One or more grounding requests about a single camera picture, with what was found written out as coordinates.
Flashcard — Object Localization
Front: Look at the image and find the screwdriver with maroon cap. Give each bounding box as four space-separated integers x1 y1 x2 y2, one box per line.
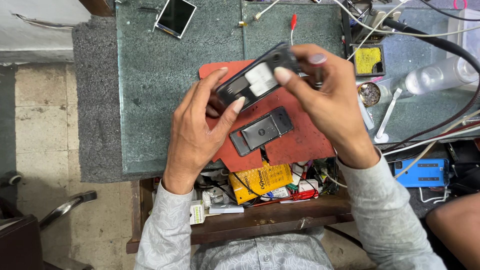
308 53 328 91

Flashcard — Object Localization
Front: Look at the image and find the person's grey patterned shirt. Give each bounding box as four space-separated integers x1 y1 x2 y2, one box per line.
189 226 335 270

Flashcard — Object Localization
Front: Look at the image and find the beige cable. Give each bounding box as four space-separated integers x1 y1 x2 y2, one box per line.
393 109 480 179

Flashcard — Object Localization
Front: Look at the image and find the translucent plastic container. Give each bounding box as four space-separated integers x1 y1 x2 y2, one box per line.
446 8 480 91

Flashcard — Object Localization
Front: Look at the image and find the yellow padded packet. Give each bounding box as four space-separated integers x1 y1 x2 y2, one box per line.
228 161 294 205

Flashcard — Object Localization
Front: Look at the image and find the wooden drawer with parts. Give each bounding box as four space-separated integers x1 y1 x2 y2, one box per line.
126 157 355 255

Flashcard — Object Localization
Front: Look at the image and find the person's right hand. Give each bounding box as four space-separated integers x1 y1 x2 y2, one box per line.
274 44 380 169

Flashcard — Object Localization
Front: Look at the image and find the person's left hand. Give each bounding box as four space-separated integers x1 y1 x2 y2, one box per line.
163 67 247 195

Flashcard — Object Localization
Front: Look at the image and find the loose phone display screen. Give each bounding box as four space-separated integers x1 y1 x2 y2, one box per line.
154 0 197 40

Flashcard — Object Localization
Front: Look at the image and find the long white cable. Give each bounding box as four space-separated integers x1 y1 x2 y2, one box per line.
331 0 480 61

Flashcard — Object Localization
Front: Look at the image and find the grey felt table cover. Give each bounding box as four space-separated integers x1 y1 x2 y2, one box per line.
71 16 166 184

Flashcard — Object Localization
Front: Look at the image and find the yellow cleaning sponge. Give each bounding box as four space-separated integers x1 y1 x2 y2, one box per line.
355 47 382 74

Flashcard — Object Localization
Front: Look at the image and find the red handled screwdriver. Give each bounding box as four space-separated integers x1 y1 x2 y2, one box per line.
247 189 320 208

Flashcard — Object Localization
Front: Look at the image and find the white plastic pry tool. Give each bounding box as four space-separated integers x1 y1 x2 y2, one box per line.
374 88 403 144

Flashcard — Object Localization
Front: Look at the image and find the round metal flux tin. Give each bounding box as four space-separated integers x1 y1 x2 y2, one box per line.
357 81 383 108

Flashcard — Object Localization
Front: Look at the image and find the white tube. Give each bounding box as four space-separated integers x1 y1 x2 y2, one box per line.
356 94 375 131

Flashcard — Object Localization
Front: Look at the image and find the black sponge holder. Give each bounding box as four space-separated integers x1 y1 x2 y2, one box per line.
350 43 387 78

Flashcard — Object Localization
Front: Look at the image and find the black phone back housing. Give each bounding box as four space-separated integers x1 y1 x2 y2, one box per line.
229 106 295 157

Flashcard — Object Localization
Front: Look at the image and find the red work mat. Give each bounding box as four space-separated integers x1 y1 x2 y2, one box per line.
198 59 337 173

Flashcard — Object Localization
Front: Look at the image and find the white cable bundle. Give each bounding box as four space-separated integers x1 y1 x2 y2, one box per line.
382 124 480 157

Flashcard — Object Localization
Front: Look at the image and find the white and green box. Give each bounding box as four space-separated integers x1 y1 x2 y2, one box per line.
189 199 206 226

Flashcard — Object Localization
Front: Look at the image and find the white cable with plug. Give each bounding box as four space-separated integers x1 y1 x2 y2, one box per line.
253 0 281 21

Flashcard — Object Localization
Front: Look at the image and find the blue phone case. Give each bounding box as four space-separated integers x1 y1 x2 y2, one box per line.
393 158 450 188

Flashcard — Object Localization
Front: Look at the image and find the flat white box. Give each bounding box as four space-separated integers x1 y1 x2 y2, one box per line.
208 202 245 215

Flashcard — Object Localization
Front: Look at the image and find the thick black hose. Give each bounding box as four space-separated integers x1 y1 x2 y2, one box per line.
381 18 480 154

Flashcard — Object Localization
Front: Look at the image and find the clear plastic bottle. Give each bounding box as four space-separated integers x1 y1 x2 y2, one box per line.
404 55 480 96

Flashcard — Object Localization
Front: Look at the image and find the dark phone body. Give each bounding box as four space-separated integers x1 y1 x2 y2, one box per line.
215 42 303 113

